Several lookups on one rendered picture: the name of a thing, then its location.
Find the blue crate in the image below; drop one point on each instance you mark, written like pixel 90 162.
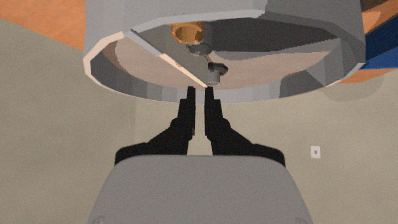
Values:
pixel 382 41

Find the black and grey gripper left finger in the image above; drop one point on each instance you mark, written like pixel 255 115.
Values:
pixel 172 141

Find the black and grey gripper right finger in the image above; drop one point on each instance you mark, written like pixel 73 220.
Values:
pixel 225 140

